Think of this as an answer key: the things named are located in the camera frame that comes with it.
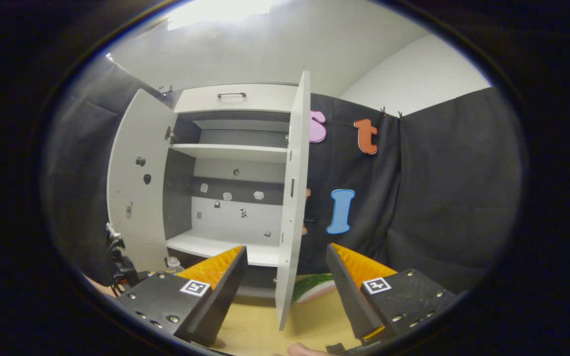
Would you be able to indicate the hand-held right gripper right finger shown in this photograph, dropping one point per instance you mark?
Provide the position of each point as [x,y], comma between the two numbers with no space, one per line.
[352,296]

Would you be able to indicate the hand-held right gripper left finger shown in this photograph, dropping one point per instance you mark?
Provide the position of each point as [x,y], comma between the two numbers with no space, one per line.
[218,301]

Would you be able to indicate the clear bottle with green label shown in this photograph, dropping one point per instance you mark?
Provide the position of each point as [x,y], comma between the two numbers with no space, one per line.
[173,266]

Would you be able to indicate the white cabinet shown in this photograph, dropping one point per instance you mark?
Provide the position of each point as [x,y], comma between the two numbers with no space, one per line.
[225,217]

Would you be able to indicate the white cabinet door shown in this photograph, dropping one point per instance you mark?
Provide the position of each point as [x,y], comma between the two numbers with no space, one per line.
[295,148]
[136,138]

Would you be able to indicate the white cabinet shelf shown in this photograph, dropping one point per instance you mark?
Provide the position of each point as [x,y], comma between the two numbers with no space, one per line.
[230,152]
[201,242]

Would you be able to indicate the metal door hinge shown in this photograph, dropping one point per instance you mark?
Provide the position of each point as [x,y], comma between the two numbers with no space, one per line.
[169,134]

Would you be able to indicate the white cabinet drawer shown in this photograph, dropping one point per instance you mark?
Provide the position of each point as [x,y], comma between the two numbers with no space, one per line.
[201,101]

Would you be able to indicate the watermelon slice toy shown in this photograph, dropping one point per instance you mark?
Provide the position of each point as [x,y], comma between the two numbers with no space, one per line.
[314,284]

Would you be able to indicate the black backdrop cloth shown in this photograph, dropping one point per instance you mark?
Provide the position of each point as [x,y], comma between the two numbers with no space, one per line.
[438,188]
[82,148]

